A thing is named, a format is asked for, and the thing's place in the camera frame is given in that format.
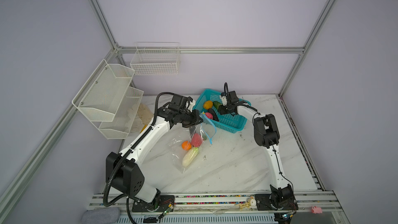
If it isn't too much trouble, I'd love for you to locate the green yellow cucumber toy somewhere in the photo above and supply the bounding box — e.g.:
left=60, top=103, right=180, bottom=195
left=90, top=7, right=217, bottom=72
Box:
left=212, top=101, right=222, bottom=110

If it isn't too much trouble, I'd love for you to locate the red strawberry toy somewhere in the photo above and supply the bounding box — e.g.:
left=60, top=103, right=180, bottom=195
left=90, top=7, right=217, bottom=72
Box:
left=191, top=133, right=203, bottom=147

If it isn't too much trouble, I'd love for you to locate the dark eggplant toy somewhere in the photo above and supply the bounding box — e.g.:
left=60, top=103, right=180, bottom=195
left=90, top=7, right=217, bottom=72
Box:
left=207, top=108, right=219, bottom=122

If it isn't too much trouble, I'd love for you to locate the teal plastic basket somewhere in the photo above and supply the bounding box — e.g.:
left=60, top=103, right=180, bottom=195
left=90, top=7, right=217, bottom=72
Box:
left=194, top=89, right=247, bottom=133

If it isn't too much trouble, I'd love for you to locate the orange persimmon toy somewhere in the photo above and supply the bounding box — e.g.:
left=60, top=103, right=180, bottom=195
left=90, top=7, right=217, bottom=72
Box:
left=181, top=141, right=192, bottom=151

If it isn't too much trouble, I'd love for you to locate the clear zip top bag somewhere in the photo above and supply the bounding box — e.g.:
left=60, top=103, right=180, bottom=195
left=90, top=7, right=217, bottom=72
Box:
left=169, top=112, right=217, bottom=173

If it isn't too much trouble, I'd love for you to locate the white radish toy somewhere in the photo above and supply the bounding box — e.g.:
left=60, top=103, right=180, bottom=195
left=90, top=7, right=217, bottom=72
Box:
left=182, top=147, right=199, bottom=168

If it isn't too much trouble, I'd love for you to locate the pink dragonfruit toy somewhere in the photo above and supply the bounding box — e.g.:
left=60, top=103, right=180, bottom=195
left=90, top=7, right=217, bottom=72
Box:
left=205, top=112, right=214, bottom=119

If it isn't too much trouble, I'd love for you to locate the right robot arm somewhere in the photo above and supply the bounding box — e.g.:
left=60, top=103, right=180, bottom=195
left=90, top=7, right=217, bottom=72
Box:
left=218, top=85, right=294, bottom=209

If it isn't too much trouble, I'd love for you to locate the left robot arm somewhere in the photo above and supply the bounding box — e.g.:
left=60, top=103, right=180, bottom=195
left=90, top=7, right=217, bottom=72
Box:
left=103, top=92, right=203, bottom=209

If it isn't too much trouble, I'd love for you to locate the yellow lemon toy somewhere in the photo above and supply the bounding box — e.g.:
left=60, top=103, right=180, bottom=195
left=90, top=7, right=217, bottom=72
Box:
left=203, top=100, right=213, bottom=110

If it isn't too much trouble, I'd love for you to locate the beige cloth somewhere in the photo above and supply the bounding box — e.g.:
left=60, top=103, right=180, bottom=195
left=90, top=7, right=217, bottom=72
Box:
left=130, top=103, right=153, bottom=133

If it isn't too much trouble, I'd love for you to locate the white mesh two-tier shelf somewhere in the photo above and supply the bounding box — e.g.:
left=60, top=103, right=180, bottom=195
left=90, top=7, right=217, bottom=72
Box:
left=72, top=60, right=144, bottom=140

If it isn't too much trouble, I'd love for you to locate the yellow wooden toy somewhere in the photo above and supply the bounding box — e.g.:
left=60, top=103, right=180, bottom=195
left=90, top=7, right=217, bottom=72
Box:
left=238, top=196, right=257, bottom=210

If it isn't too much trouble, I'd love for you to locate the grey cloth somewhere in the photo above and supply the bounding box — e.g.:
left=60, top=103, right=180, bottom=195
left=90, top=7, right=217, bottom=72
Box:
left=81, top=207, right=120, bottom=224

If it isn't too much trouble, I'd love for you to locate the pink pig figure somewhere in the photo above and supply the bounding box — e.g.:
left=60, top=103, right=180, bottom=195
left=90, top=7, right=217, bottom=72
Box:
left=311, top=206, right=323, bottom=214

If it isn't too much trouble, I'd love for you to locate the black corrugated cable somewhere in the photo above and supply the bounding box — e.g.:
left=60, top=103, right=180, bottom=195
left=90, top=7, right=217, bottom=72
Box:
left=103, top=91, right=176, bottom=224

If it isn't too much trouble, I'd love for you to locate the white wire basket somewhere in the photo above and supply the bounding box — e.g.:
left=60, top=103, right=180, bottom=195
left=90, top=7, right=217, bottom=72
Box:
left=130, top=42, right=180, bottom=76

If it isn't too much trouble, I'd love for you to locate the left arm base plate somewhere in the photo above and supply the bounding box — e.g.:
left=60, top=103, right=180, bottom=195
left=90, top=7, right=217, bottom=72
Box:
left=129, top=195, right=175, bottom=213

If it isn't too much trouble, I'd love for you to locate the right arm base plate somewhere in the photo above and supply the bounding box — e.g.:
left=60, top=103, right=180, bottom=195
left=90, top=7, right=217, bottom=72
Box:
left=255, top=193, right=298, bottom=211

